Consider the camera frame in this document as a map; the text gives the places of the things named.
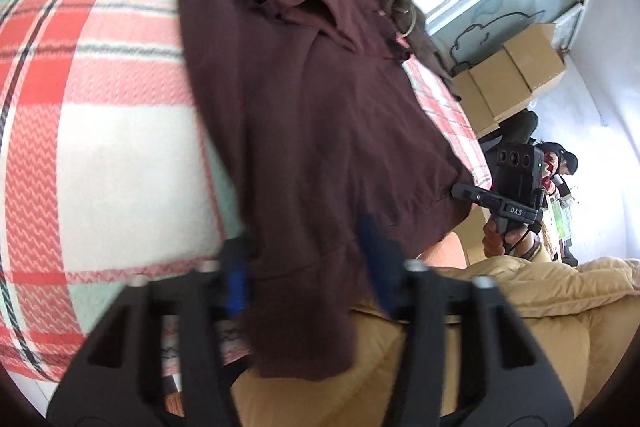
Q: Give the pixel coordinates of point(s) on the red plaid bed sheet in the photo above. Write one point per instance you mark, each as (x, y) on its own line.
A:
(100, 132)

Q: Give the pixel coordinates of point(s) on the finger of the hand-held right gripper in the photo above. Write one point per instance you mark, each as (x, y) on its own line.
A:
(470, 193)

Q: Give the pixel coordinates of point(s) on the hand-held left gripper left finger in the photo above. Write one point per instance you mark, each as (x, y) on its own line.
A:
(235, 287)

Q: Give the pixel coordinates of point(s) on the person's tan jacket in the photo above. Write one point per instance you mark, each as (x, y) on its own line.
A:
(525, 367)

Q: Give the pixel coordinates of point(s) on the person's right hand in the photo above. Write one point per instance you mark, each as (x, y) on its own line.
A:
(492, 237)

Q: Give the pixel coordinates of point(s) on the maroon sweatshirt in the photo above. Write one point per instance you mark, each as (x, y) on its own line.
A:
(310, 132)

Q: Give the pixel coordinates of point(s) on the glass door with cartoon drawing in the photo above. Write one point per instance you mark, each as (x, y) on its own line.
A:
(500, 7)

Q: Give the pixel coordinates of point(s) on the dark bundle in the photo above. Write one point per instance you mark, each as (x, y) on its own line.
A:
(520, 127)

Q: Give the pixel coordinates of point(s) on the brown cardboard box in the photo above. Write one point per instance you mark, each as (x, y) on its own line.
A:
(537, 57)
(472, 102)
(500, 82)

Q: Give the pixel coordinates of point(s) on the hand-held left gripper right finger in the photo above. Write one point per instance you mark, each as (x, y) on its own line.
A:
(375, 257)

